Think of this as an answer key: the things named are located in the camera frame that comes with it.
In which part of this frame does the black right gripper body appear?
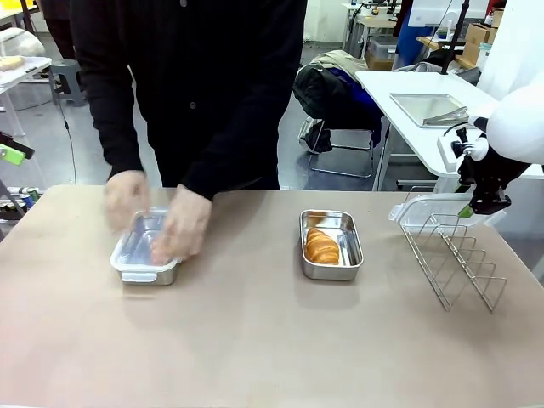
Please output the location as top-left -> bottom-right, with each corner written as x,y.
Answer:
470,144 -> 534,203

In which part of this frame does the clear plastic clip lid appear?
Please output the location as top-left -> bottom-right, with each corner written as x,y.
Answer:
109,206 -> 184,284
387,191 -> 508,231

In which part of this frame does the silver metal baking tray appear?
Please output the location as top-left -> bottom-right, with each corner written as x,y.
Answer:
388,92 -> 471,130

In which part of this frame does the steel rectangular container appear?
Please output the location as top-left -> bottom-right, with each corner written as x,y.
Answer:
297,208 -> 366,282
109,207 -> 184,287

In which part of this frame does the golden croissant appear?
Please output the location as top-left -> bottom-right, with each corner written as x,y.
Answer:
304,226 -> 342,267

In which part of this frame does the person's right forearm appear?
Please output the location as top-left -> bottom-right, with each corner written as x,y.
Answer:
86,76 -> 146,183

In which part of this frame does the person's left forearm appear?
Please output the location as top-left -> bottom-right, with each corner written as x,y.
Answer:
179,101 -> 282,201

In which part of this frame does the pale bread loaf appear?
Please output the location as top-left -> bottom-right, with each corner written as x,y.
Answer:
0,54 -> 26,73

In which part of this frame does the person's right hand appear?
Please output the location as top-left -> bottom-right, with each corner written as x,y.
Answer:
103,169 -> 151,235

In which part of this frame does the person's left hand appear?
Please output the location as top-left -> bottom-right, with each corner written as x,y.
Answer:
150,183 -> 214,266

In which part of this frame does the bottles and cans shelf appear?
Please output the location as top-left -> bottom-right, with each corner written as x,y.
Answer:
0,185 -> 43,223

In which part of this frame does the white background table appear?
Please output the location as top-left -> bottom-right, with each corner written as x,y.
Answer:
0,54 -> 54,138

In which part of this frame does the grey plastic stool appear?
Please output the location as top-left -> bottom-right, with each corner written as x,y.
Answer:
51,59 -> 87,108

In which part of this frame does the cardboard box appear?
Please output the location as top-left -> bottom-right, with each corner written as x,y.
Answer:
462,22 -> 499,65

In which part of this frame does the background person in black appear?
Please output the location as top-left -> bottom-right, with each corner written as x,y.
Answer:
39,0 -> 78,61

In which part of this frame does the black tripod pole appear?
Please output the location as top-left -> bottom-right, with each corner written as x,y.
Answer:
441,0 -> 473,77

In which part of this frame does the white side table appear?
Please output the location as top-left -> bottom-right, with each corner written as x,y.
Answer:
354,70 -> 544,193

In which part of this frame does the blue garment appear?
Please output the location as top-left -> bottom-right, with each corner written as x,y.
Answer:
394,0 -> 427,70

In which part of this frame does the grey storage box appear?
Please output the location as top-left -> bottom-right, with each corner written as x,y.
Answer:
365,37 -> 399,71

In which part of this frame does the black and blue jacket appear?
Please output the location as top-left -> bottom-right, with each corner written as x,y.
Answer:
292,63 -> 384,155

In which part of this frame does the beige jacket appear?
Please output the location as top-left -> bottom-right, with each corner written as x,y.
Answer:
298,49 -> 369,80

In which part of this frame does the person in black clothes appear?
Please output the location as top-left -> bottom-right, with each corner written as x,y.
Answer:
69,0 -> 309,201

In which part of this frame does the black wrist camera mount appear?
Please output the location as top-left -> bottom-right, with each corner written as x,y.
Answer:
450,127 -> 477,187

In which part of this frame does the metal wire lid rack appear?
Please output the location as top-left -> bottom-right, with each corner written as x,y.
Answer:
399,185 -> 508,315

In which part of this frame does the metal frame chair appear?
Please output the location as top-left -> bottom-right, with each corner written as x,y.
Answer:
306,126 -> 378,180

